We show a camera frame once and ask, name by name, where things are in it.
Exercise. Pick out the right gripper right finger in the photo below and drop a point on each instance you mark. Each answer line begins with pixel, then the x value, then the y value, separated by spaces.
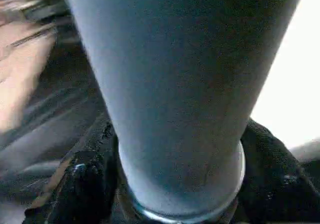
pixel 275 184

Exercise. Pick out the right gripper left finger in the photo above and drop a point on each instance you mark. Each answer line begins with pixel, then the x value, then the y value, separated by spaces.
pixel 82 191

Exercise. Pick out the white plastic table top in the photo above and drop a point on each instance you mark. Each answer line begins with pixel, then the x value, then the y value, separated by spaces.
pixel 295 71

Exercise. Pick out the white plastic table leg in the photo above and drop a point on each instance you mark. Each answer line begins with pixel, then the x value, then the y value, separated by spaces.
pixel 180 84

